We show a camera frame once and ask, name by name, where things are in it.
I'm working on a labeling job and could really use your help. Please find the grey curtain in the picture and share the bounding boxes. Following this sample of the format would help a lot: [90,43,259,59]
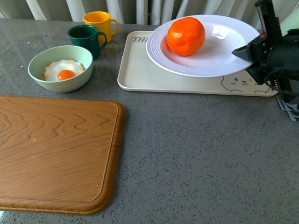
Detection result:
[0,0,299,31]

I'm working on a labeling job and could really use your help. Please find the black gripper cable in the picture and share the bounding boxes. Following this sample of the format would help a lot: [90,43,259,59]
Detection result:
[263,67,299,98]

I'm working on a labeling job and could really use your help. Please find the white ridged plate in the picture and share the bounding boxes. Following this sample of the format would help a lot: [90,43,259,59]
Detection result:
[146,14,259,77]

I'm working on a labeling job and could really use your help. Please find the toy fried egg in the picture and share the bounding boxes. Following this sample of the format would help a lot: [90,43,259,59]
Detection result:
[42,59,85,82]

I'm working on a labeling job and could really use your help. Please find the orange fruit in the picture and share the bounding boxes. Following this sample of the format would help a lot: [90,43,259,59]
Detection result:
[166,17,206,56]

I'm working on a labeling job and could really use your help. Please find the yellow mug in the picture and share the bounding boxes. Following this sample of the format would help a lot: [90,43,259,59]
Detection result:
[83,11,119,42]

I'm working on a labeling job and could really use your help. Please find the light green bowl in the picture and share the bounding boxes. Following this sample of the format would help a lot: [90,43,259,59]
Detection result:
[28,45,93,92]

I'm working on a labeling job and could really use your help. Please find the brown wooden cutting board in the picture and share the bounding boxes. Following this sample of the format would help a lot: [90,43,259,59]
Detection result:
[0,96,126,215]

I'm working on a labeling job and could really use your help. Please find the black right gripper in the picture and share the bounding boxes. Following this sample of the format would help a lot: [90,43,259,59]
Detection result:
[232,29,299,85]

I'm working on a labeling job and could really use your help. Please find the dark green mug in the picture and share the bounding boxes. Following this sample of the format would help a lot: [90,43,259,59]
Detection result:
[67,24,107,59]

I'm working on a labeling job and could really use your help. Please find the cream bear tray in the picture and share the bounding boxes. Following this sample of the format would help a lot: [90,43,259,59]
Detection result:
[117,31,276,97]

